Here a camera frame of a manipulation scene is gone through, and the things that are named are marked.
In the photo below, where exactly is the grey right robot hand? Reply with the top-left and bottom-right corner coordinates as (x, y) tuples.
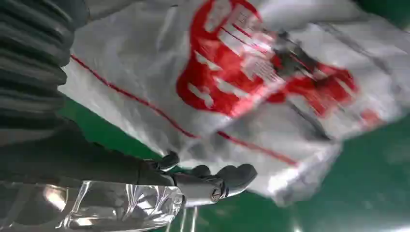
(0, 119), (259, 209)

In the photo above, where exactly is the clear shiny plastic film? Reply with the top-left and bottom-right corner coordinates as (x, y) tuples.
(0, 180), (184, 232)

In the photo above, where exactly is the ribbed grey right arm sleeve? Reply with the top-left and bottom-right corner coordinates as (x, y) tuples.
(0, 0), (90, 145)

